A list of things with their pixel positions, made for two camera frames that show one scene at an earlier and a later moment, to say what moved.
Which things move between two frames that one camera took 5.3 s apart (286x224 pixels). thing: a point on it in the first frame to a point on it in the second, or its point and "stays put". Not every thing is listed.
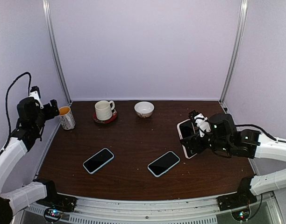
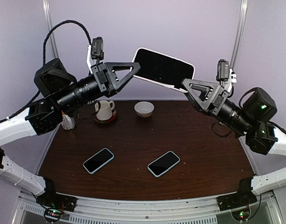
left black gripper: [51, 114] to [115, 66]
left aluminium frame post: [48, 19] stays put
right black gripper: [192, 141] to [213, 101]
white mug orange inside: [67, 120] stays put
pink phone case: [180, 136] to [163, 69]
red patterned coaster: [114, 114] stays put
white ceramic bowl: [144, 109] stays put
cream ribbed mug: [103, 110] stays put
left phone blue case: [98, 160] stays put
